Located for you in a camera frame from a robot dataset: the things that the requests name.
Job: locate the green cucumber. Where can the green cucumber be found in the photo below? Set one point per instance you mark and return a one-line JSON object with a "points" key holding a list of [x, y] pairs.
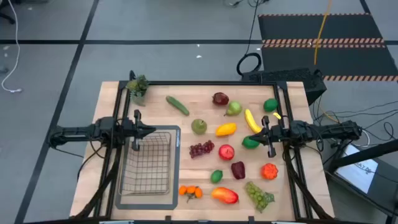
{"points": [[177, 105]]}

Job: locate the dark red apple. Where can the dark red apple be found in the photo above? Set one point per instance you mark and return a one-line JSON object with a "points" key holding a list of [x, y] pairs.
{"points": [[220, 98]]}

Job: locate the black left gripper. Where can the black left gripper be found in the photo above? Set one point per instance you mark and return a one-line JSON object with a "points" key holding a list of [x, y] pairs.
{"points": [[129, 129]]}

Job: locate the light green lime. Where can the light green lime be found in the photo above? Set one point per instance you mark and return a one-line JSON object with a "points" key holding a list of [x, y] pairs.
{"points": [[216, 176]]}

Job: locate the yellow mango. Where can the yellow mango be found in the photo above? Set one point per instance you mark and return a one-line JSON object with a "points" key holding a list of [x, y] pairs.
{"points": [[226, 129]]}

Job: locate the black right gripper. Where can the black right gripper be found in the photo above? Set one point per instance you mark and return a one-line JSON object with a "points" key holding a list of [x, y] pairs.
{"points": [[278, 133]]}

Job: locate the orange cluster with leaves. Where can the orange cluster with leaves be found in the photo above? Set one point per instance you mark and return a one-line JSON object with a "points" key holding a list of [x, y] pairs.
{"points": [[190, 190]]}

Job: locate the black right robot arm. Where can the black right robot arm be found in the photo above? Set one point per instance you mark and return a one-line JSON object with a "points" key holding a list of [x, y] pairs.
{"points": [[326, 130]]}

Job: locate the red orange mango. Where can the red orange mango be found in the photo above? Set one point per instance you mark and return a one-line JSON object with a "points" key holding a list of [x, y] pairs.
{"points": [[224, 195]]}

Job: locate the bright red apple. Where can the bright red apple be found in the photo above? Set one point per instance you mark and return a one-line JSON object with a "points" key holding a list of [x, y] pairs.
{"points": [[226, 152]]}

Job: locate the olive green apple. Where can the olive green apple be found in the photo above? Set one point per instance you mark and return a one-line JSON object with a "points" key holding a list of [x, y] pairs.
{"points": [[199, 126]]}

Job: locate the black metal table frame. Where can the black metal table frame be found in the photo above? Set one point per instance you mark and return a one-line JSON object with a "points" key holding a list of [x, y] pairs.
{"points": [[199, 83]]}

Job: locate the black striped floor mat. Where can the black striped floor mat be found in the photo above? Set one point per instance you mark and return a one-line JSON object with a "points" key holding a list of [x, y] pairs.
{"points": [[311, 28]]}

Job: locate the green grape bunch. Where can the green grape bunch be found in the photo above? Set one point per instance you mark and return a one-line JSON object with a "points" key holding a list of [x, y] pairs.
{"points": [[257, 195]]}

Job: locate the dark red bell pepper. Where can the dark red bell pepper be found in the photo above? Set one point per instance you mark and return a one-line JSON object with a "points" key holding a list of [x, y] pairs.
{"points": [[238, 170]]}

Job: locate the green pear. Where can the green pear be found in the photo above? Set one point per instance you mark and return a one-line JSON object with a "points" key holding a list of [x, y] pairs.
{"points": [[234, 108]]}

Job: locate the dark green lime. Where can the dark green lime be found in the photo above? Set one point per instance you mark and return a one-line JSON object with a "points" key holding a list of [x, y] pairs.
{"points": [[250, 143], [270, 105]]}

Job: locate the red grape bunch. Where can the red grape bunch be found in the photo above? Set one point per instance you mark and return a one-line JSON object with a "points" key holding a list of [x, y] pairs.
{"points": [[202, 149]]}

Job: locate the small yellow tag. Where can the small yellow tag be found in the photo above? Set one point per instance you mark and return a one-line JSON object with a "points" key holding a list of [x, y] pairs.
{"points": [[276, 115]]}

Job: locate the small potted green plant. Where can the small potted green plant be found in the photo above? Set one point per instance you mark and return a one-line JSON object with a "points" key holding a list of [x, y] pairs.
{"points": [[137, 88]]}

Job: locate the grey rectangular mat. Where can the grey rectangular mat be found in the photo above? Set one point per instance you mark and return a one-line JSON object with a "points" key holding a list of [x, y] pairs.
{"points": [[146, 203]]}

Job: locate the black computer case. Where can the black computer case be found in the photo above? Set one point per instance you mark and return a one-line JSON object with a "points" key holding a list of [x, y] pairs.
{"points": [[286, 79]]}

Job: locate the small orange pumpkin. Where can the small orange pumpkin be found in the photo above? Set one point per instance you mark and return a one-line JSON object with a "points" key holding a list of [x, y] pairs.
{"points": [[269, 171]]}

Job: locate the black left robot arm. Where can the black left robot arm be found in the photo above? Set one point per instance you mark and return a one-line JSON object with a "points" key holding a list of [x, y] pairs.
{"points": [[77, 132]]}

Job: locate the black office chair base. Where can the black office chair base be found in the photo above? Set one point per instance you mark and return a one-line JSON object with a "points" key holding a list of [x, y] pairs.
{"points": [[6, 17]]}

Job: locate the yellow banana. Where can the yellow banana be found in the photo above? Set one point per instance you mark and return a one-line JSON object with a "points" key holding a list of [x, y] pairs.
{"points": [[251, 121]]}

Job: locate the black metal beam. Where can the black metal beam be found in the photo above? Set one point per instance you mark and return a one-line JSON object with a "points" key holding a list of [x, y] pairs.
{"points": [[367, 154]]}

